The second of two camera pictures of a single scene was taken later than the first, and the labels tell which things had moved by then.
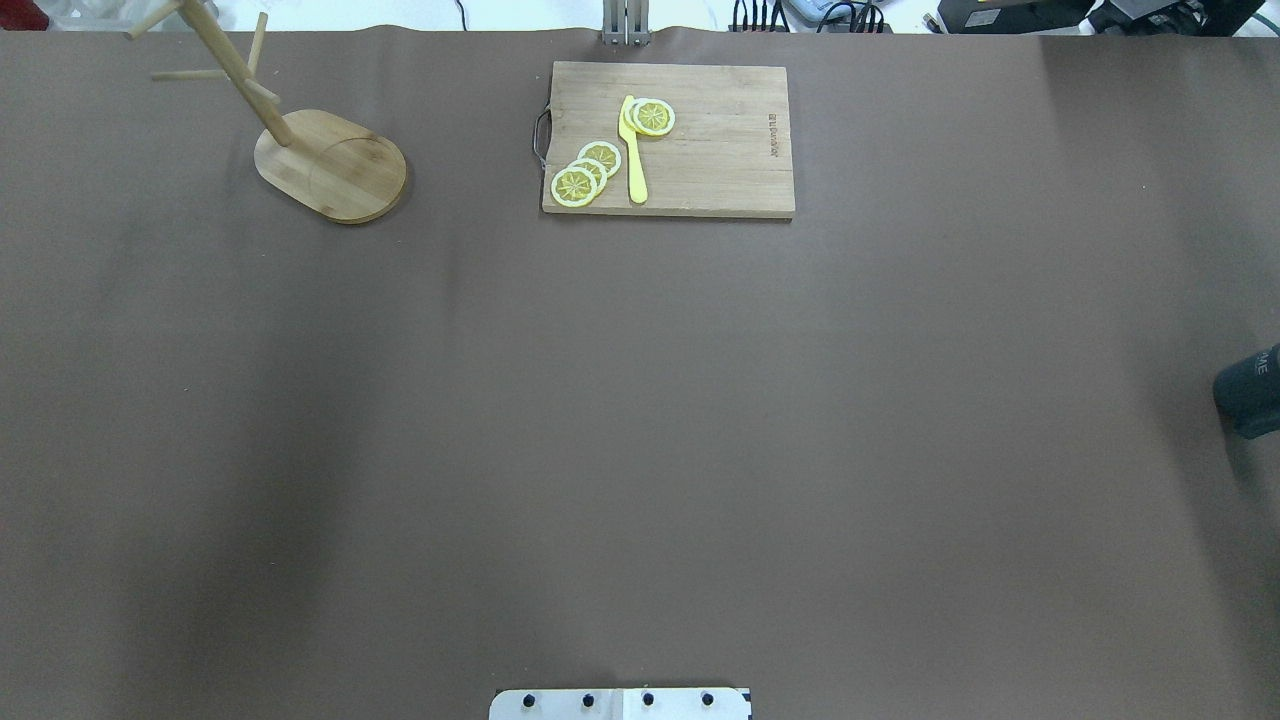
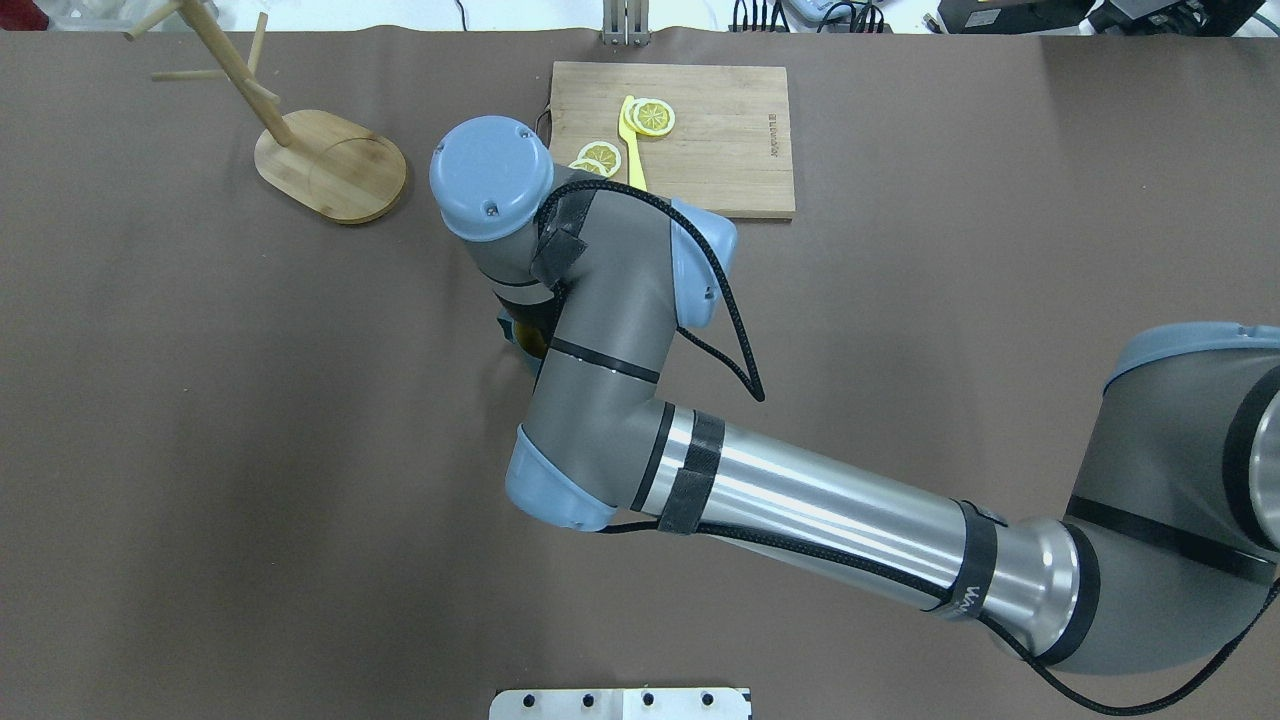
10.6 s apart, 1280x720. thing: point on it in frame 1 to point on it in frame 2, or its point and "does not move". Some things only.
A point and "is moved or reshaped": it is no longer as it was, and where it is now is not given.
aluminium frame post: [626, 22] does not move
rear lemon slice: [604, 153] does not move
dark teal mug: [1248, 393] is moved or reshaped
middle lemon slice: [596, 168] does not move
